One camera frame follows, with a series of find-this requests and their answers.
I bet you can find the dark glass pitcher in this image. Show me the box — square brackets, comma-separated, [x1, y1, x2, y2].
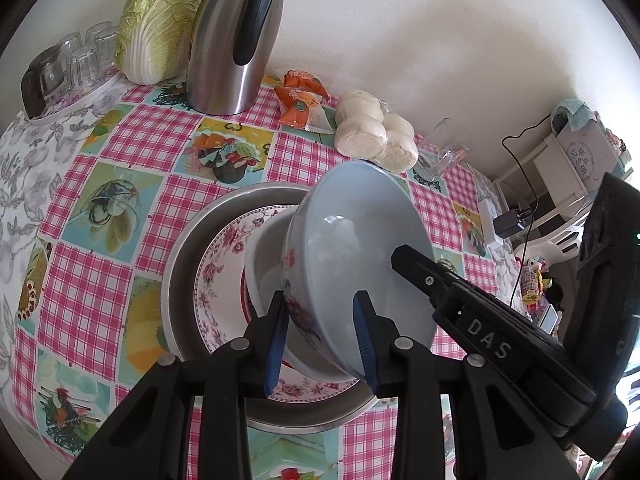
[21, 45, 68, 120]

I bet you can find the round pink floral plate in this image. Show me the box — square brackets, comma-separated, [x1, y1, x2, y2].
[192, 204, 366, 403]

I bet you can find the smartphone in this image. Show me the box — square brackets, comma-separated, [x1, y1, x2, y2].
[539, 304, 560, 335]

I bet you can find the strawberry print bowl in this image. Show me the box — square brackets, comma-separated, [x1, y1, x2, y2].
[242, 212, 351, 386]

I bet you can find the yellow snack bag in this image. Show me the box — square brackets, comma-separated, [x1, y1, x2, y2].
[520, 257, 544, 306]

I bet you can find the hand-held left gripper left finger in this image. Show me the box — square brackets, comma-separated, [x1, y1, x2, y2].
[62, 290, 291, 480]

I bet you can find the white shelf rack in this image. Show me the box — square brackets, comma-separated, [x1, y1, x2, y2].
[492, 132, 640, 261]

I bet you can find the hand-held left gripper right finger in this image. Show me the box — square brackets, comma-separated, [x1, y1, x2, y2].
[351, 290, 571, 480]

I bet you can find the bag of steamed buns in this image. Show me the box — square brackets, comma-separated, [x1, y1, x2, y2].
[334, 89, 420, 172]

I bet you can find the black charger cable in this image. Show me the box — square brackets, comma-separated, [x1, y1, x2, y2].
[507, 232, 531, 307]

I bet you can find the stainless steel thermos jug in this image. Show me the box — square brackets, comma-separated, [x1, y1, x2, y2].
[186, 0, 290, 116]

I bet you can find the white tray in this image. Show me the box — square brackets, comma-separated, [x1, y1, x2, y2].
[27, 71, 126, 122]

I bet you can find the napa cabbage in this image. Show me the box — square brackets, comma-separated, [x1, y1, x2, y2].
[114, 0, 205, 86]

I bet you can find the orange snack packet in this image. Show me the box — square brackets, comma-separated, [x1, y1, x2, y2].
[282, 70, 331, 102]
[274, 86, 337, 135]

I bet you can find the pink checkered tablecloth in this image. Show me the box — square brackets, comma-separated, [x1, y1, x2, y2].
[0, 72, 516, 480]

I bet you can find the white printed box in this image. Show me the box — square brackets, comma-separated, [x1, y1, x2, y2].
[555, 120, 626, 183]

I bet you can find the white floral bowl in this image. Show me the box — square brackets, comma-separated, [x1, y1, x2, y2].
[281, 161, 437, 383]

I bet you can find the black power cable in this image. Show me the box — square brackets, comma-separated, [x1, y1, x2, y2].
[501, 112, 553, 211]

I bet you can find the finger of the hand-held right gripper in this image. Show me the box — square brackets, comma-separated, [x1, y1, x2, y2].
[391, 243, 456, 313]

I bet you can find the round metal tray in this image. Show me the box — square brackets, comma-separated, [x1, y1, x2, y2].
[161, 182, 381, 436]

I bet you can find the clear glass mug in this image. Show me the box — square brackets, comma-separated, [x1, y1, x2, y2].
[413, 117, 473, 184]

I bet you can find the black charger adapter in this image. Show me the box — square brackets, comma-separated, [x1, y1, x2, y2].
[493, 207, 533, 237]

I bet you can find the teal cloth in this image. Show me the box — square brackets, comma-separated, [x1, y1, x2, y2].
[550, 99, 598, 128]

